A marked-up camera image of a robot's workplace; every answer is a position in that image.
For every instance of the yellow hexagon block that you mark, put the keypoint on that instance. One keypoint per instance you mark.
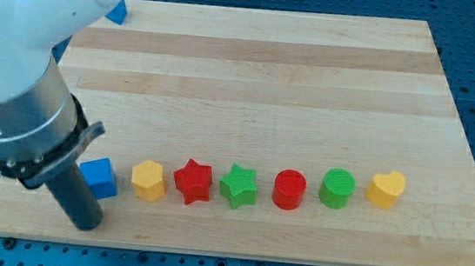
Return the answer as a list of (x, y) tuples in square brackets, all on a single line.
[(148, 180)]

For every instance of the red star block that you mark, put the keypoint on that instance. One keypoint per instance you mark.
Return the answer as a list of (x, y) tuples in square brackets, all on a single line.
[(194, 181)]

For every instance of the wooden board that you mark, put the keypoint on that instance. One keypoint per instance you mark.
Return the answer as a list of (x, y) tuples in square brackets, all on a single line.
[(270, 91)]

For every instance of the green cylinder block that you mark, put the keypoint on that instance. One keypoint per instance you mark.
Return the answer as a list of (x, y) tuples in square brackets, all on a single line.
[(336, 188)]

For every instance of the blue block behind arm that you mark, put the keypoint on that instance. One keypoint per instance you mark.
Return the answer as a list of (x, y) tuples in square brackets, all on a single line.
[(118, 14)]

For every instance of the green star block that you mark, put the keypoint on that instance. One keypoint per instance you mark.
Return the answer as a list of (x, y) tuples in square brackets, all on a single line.
[(239, 186)]

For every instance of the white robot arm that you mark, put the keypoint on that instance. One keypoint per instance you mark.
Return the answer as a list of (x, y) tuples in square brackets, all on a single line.
[(30, 29)]

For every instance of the yellow heart block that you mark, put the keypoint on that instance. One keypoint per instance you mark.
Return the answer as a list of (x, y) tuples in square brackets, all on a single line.
[(385, 189)]

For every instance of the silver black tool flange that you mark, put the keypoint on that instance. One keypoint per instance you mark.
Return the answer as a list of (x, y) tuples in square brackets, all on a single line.
[(43, 131)]

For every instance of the blue cube block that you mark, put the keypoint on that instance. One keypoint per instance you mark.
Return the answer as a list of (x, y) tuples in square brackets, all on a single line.
[(100, 177)]

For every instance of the red cylinder block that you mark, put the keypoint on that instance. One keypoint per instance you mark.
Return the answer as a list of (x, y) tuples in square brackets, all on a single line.
[(289, 188)]

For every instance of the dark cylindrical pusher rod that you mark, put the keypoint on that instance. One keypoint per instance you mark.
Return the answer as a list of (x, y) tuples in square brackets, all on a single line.
[(73, 194)]

